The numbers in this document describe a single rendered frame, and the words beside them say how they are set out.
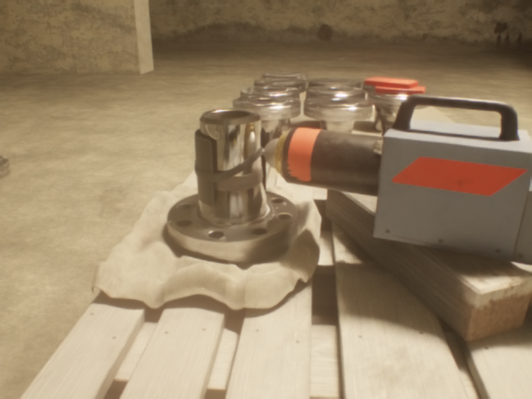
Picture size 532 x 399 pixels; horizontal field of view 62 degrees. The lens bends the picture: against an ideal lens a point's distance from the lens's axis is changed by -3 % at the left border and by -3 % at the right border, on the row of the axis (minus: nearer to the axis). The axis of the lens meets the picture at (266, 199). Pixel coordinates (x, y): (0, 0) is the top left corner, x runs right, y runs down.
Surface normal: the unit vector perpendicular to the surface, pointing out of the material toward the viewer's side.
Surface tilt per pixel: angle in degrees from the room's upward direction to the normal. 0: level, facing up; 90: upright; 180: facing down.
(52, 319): 0
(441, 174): 90
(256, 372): 0
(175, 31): 90
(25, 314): 0
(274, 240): 90
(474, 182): 90
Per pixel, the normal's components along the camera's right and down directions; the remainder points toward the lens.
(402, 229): -0.40, 0.35
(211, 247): -0.20, 0.37
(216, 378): 0.00, -0.92
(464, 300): -0.94, 0.13
